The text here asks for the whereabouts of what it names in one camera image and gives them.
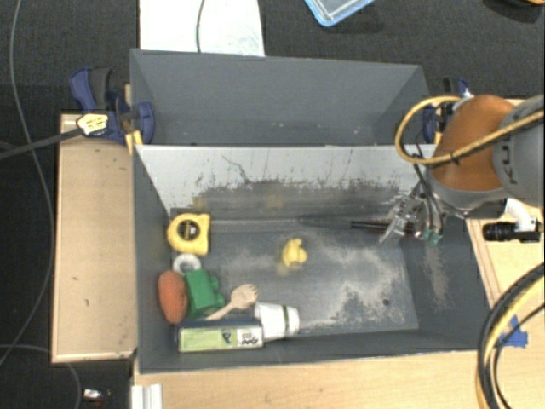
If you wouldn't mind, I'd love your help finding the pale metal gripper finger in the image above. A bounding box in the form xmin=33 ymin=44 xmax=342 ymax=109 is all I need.
xmin=350 ymin=218 xmax=408 ymax=246
xmin=296 ymin=195 xmax=421 ymax=230

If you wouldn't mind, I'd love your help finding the yellow toy duck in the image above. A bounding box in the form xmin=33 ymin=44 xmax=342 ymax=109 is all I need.
xmin=275 ymin=237 xmax=309 ymax=277

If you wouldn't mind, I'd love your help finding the white cup with green stripes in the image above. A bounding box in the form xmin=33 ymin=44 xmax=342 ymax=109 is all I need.
xmin=253 ymin=302 xmax=301 ymax=342

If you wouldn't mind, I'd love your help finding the wooden spork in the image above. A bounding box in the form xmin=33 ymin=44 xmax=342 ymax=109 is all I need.
xmin=205 ymin=283 xmax=260 ymax=321

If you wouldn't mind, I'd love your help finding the grey metal bin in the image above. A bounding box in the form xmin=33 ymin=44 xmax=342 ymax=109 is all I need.
xmin=129 ymin=48 xmax=491 ymax=374

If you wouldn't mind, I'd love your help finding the yellow tape measure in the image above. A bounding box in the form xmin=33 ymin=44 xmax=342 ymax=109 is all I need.
xmin=166 ymin=212 xmax=212 ymax=256

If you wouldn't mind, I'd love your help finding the green toy block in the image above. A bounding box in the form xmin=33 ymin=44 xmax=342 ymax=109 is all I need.
xmin=183 ymin=269 xmax=227 ymax=320

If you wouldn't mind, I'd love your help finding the green printed box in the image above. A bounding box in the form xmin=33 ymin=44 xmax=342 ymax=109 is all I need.
xmin=175 ymin=317 xmax=266 ymax=354

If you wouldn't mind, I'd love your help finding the orange-brown round sponge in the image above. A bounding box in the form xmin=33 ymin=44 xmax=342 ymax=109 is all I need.
xmin=157 ymin=269 xmax=190 ymax=325

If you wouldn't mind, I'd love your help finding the pale wood flat board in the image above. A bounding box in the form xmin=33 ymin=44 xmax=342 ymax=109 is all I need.
xmin=50 ymin=112 xmax=140 ymax=364

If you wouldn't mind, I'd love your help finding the black cylinder on white bracket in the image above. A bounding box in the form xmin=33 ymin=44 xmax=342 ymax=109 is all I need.
xmin=482 ymin=198 xmax=544 ymax=244

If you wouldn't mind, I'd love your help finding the white ring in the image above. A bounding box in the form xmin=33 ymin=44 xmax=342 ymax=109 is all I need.
xmin=172 ymin=253 xmax=202 ymax=277

